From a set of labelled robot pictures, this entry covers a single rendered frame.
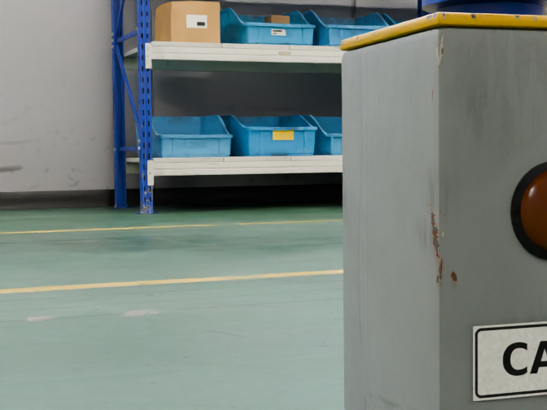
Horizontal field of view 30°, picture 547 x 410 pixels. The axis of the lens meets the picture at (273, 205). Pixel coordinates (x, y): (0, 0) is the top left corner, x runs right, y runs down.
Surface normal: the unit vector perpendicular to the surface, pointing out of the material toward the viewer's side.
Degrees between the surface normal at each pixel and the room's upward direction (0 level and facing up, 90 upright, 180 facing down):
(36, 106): 90
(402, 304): 90
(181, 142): 95
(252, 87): 90
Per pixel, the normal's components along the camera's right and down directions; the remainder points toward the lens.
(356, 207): -0.95, 0.03
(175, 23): 0.33, 0.05
